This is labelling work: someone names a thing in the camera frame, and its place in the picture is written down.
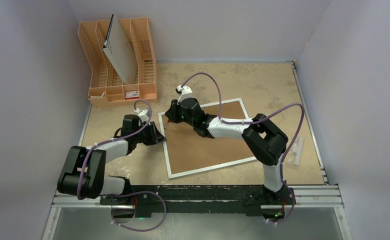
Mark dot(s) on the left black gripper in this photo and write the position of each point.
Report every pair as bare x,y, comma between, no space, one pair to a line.
155,135

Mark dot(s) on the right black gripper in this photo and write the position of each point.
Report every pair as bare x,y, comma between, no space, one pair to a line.
175,110

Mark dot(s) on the white picture frame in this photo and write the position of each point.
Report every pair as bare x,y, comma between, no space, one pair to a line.
186,153

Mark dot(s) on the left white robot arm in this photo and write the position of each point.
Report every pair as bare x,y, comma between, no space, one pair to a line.
83,173

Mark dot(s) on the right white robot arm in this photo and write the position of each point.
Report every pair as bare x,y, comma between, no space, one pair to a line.
266,141

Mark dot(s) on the small red white box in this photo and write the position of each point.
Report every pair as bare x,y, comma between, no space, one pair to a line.
132,95

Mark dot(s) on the orange plastic file organizer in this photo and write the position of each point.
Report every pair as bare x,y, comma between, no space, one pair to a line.
106,88

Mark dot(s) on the white board in organizer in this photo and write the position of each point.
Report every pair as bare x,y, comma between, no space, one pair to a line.
119,52

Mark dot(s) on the clear plastic screwdriver packaging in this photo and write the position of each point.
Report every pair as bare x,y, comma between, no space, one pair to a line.
297,151

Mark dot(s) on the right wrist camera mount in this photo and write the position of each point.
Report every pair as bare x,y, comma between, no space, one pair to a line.
184,92

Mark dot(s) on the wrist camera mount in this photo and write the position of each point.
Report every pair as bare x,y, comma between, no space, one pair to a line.
144,115
184,92

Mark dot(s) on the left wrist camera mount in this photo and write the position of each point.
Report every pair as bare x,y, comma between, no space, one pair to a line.
144,115

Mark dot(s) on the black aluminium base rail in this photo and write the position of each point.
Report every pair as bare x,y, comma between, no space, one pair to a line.
250,200

